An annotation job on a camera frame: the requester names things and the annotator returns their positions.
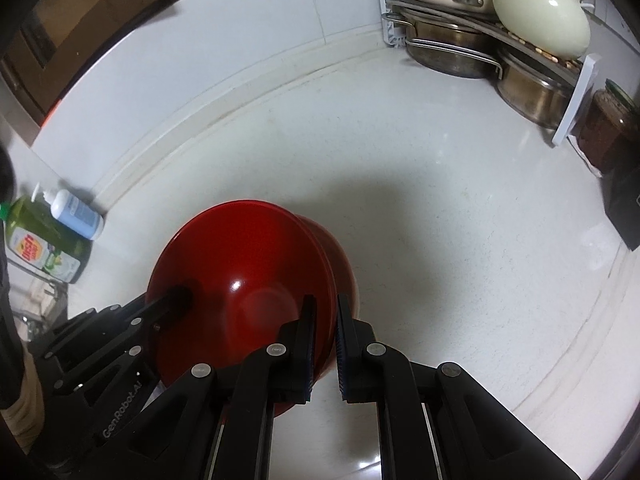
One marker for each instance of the glass jar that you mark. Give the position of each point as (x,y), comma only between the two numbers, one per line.
(605,130)

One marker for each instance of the cream casserole pot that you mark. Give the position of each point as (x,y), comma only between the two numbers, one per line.
(540,15)

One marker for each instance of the green dish soap bottle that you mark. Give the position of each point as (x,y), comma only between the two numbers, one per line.
(45,255)

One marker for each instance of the red bowl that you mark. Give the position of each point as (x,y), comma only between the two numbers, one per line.
(240,260)

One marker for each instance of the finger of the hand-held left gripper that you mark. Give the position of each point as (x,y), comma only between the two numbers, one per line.
(170,297)
(135,337)

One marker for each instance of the wide steel pot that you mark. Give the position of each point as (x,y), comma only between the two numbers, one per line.
(450,55)

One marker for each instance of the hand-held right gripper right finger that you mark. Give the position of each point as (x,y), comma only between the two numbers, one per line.
(342,355)

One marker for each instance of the white pot rack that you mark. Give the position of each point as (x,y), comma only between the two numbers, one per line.
(575,110)

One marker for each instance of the white pump bottle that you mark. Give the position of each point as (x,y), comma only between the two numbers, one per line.
(75,215)

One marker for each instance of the person's left forearm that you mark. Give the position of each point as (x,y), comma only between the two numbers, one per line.
(10,335)

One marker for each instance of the black knife block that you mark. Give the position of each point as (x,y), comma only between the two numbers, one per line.
(625,210)

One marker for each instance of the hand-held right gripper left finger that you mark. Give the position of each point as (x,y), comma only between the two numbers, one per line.
(306,360)

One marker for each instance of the dark wooden window frame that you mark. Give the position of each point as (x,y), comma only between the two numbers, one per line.
(30,50)

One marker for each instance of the deep steel pot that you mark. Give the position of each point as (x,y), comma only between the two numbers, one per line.
(530,95)

